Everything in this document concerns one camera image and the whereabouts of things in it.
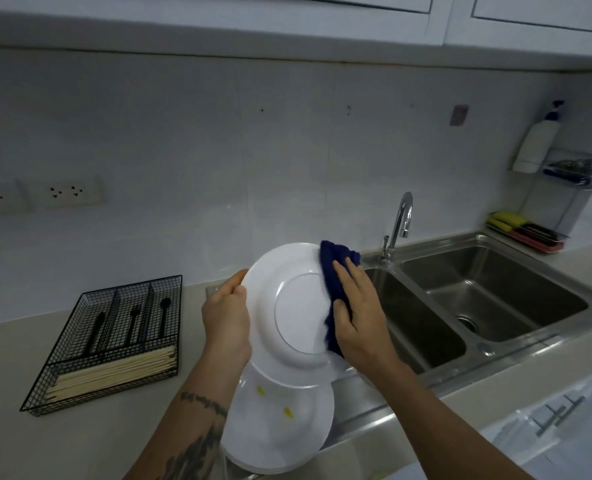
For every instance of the person's right hand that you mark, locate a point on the person's right hand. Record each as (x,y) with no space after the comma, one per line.
(366,334)

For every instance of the person's left hand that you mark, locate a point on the person's left hand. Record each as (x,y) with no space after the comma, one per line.
(226,329)

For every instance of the dark blue cloth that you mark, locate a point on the dark blue cloth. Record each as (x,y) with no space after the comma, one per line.
(328,264)

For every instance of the person's left forearm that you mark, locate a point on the person's left forearm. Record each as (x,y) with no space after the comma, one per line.
(191,429)

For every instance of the person's right forearm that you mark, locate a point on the person's right forearm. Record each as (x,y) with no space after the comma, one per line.
(436,429)

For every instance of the black spoon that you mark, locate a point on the black spoon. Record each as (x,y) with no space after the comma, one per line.
(165,312)

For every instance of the black fork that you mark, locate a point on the black fork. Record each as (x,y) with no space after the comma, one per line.
(133,324)

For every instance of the bundle of wooden chopsticks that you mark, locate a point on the bundle of wooden chopsticks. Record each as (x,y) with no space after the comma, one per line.
(110,374)

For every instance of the black knife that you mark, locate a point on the black knife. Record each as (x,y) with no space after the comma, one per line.
(94,334)

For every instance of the chrome faucet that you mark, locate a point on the chrome faucet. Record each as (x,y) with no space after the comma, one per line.
(406,204)

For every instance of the stainless steel double sink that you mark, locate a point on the stainless steel double sink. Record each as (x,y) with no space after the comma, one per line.
(501,289)

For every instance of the yellow sponge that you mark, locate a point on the yellow sponge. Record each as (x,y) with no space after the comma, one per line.
(508,220)

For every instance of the red sponge tray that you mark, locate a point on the red sponge tray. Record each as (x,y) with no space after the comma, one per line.
(546,248)

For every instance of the dark scouring pad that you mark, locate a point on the dark scouring pad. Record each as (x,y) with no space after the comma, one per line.
(541,233)

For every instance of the white spray bottle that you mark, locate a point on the white spray bottle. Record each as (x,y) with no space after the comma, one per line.
(533,149)

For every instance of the dark item in rack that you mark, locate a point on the dark item in rack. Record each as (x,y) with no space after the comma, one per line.
(573,169)

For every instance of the white wall cabinet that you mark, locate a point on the white wall cabinet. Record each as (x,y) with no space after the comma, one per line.
(226,24)

